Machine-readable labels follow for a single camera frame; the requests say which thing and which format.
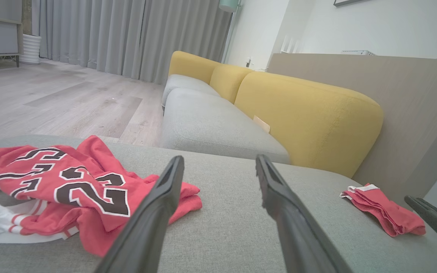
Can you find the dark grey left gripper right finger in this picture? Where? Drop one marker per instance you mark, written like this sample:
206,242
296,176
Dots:
298,235

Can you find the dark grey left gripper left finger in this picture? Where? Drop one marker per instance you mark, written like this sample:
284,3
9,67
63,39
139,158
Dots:
146,227

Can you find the red basketball jersey number 23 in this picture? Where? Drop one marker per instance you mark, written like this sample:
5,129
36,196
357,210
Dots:
89,235

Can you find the red shorts with white band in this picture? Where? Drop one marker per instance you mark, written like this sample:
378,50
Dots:
385,212

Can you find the grey couch cushion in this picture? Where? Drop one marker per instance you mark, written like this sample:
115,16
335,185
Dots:
233,212

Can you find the long yellow sofa back cushion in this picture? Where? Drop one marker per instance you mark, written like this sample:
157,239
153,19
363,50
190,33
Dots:
317,121

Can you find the pale label on yellow cushion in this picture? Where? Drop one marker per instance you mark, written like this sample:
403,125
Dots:
262,124

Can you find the long grey sofa seat cushion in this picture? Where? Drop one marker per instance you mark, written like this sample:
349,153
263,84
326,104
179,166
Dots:
211,125

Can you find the beige wooden panel behind sofa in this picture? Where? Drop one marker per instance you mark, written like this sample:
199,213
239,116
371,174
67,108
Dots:
412,94

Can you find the short grey sofa seat cushion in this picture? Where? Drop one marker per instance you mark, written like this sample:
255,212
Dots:
182,81

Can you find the small yellow sofa back cushion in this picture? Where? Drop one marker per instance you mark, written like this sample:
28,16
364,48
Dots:
228,81
192,66

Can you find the white slatted object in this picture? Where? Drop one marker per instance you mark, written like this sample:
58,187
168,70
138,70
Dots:
290,44

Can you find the white flat device on panel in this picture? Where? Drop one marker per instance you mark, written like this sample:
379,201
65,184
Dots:
358,52

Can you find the grey pleated curtain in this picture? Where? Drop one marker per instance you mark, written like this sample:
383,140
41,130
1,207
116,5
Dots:
127,34

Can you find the white ribbed planter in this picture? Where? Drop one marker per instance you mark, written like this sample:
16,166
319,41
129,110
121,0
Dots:
30,49

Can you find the mint green floor lamp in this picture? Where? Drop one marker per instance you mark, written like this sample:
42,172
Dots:
229,5

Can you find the large black framed picture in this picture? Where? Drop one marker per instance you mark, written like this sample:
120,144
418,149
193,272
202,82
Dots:
349,2

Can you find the dark wall socket plug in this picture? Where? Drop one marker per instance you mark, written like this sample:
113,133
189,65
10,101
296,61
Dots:
249,61

